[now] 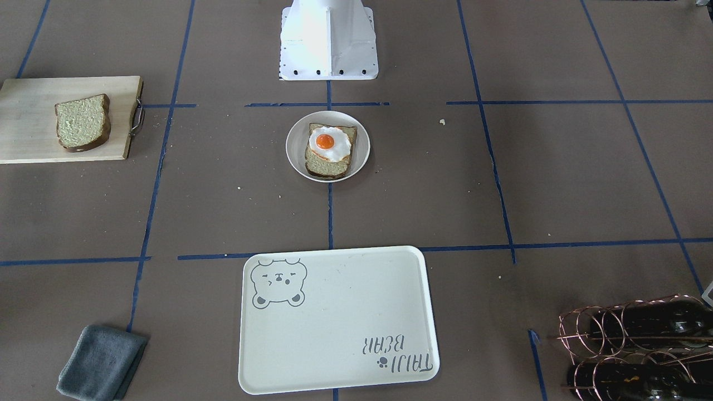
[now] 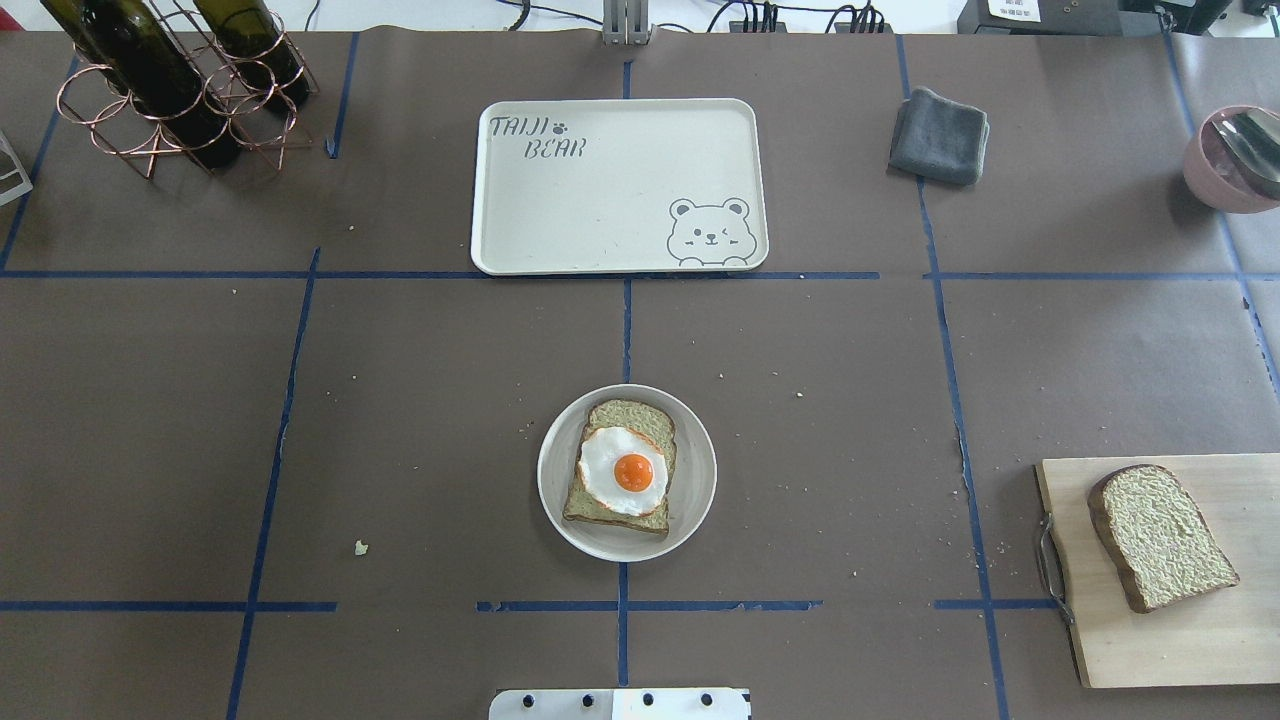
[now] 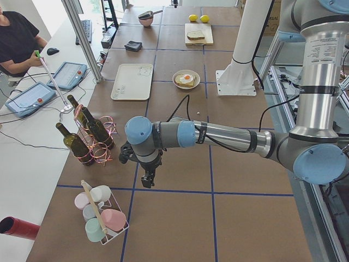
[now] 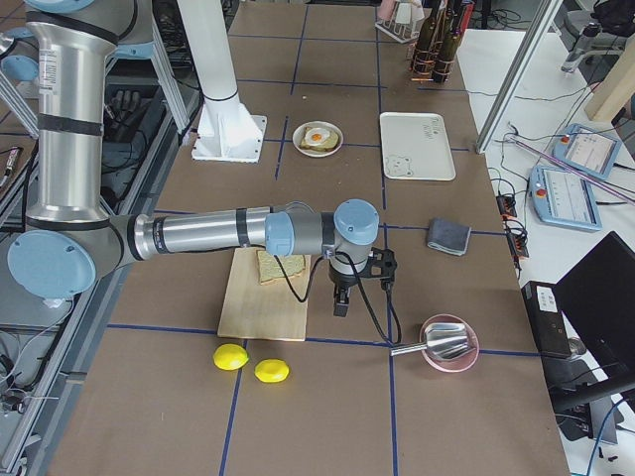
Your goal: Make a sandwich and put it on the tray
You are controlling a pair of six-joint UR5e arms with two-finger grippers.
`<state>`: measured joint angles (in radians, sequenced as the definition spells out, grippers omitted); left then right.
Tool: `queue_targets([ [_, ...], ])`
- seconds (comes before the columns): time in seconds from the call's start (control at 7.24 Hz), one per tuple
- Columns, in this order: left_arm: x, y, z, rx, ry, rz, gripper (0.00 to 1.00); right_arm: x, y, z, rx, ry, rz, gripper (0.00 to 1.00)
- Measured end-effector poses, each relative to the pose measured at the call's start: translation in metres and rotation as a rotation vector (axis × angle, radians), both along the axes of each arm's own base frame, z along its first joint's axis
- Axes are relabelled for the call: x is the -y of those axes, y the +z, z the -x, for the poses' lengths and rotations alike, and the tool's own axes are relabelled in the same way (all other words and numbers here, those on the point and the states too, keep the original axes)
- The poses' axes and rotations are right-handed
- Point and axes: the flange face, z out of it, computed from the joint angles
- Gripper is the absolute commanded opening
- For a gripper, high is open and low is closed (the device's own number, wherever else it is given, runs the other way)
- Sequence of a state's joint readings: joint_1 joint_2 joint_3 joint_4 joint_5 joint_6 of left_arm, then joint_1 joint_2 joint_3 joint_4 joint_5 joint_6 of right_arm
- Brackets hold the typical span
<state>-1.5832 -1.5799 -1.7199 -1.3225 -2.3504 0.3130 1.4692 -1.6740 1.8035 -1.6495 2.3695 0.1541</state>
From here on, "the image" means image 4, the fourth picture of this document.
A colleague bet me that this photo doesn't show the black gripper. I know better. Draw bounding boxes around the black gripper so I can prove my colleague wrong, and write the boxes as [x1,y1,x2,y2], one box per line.
[328,261,363,316]

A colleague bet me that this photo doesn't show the white round plate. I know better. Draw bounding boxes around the white round plate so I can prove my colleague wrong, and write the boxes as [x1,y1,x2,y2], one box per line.
[292,121,343,158]

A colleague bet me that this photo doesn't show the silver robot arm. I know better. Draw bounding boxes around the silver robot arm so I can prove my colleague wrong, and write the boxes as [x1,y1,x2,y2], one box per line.
[7,1,384,316]

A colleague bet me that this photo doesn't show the white bear tray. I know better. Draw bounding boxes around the white bear tray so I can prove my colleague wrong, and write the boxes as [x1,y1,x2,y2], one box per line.
[379,112,456,181]

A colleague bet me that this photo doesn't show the wooden cutting board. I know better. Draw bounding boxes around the wooden cutting board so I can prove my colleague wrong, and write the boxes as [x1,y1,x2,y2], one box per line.
[217,248,311,341]

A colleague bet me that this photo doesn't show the yellow lemon right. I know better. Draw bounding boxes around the yellow lemon right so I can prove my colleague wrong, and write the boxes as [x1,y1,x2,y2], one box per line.
[254,359,291,384]

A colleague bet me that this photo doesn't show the yellow lemon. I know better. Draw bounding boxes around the yellow lemon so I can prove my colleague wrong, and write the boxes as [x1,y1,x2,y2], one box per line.
[254,359,291,384]
[212,343,249,371]

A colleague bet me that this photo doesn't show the metal scoop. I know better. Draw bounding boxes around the metal scoop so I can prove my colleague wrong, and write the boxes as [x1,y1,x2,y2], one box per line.
[390,322,474,361]

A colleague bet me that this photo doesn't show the pink bowl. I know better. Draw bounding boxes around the pink bowl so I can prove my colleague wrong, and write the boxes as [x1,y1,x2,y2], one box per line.
[419,314,480,373]

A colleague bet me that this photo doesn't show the grey folded cloth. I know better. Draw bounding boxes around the grey folded cloth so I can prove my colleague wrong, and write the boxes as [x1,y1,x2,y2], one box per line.
[426,217,472,256]

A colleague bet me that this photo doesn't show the yellow lemon left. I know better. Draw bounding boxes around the yellow lemon left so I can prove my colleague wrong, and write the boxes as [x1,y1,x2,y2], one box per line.
[212,343,249,371]

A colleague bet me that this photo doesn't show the fried egg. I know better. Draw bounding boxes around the fried egg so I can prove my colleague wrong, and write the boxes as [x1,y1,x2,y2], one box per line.
[302,127,330,147]

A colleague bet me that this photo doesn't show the black computer box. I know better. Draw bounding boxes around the black computer box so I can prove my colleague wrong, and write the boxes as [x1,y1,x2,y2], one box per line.
[521,281,572,359]

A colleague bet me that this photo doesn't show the white pillar base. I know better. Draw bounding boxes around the white pillar base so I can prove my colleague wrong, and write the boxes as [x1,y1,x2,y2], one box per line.
[178,0,267,164]

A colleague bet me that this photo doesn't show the teach pendant near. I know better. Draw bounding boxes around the teach pendant near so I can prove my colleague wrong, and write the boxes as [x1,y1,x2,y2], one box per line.
[529,165,602,232]

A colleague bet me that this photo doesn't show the teach pendant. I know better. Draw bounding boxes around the teach pendant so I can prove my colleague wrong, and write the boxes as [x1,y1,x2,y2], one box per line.
[529,165,602,232]
[553,123,622,179]

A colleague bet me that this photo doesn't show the black monitor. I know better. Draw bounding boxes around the black monitor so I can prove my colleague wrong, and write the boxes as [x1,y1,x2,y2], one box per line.
[552,231,634,413]

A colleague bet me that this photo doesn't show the dark wine bottle left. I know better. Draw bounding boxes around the dark wine bottle left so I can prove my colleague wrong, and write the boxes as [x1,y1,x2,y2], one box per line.
[415,0,446,50]

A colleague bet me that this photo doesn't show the dark wine bottle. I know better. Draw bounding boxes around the dark wine bottle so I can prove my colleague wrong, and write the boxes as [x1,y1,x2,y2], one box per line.
[432,0,464,83]
[415,0,446,50]

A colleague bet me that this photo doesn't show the dark wine bottle right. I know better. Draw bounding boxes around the dark wine bottle right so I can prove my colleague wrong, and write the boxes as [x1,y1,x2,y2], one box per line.
[432,0,464,83]

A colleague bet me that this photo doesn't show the teach pendant far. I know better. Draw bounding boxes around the teach pendant far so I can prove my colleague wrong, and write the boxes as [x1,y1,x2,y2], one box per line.
[553,123,622,179]

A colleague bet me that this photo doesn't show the copper wire bottle rack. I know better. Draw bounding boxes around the copper wire bottle rack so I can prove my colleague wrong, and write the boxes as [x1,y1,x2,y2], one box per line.
[410,42,454,83]

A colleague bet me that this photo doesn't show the white wire dish rack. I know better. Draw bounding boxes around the white wire dish rack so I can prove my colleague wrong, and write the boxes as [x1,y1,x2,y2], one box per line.
[375,0,425,44]

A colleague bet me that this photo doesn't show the aluminium frame post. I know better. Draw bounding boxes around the aluminium frame post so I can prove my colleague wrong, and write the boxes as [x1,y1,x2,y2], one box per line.
[475,0,563,154]

